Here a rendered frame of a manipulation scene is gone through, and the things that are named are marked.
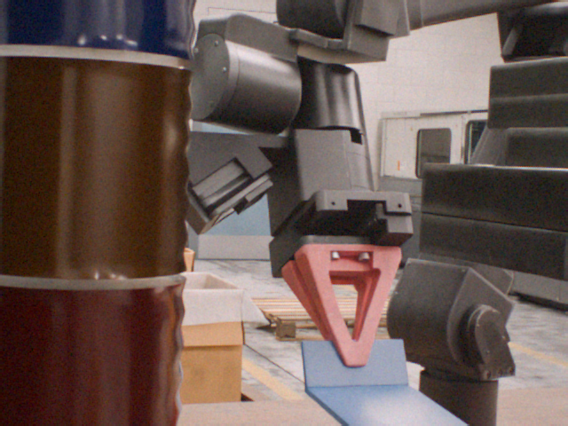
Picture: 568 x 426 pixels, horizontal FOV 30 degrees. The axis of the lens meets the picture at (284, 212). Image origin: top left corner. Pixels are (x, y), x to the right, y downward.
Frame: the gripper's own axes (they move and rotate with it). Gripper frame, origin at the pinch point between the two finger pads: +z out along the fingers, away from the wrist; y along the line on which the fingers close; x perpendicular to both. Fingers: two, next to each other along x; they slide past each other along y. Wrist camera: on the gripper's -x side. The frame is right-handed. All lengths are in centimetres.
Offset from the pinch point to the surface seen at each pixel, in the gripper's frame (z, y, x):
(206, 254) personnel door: -361, -986, 279
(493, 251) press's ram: 3.9, 30.1, -7.4
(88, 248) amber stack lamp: 10, 46, -24
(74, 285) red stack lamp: 10, 45, -25
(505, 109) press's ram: -3.1, 27.7, -4.1
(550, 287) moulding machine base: -213, -642, 462
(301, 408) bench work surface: -3.6, -34.9, 9.3
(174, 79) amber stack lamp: 7, 47, -23
